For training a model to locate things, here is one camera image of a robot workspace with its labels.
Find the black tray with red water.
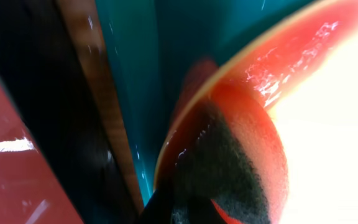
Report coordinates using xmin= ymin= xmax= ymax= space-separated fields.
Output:
xmin=0 ymin=1 xmax=137 ymax=223

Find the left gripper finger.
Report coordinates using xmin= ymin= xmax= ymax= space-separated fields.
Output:
xmin=140 ymin=186 xmax=174 ymax=224

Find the yellow-green plate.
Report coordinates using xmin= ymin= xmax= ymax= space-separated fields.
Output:
xmin=154 ymin=0 xmax=358 ymax=223

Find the blue plastic tray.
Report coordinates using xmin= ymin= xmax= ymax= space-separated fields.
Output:
xmin=96 ymin=0 xmax=310 ymax=202

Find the green and orange sponge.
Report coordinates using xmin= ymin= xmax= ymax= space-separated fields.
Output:
xmin=172 ymin=84 xmax=288 ymax=223

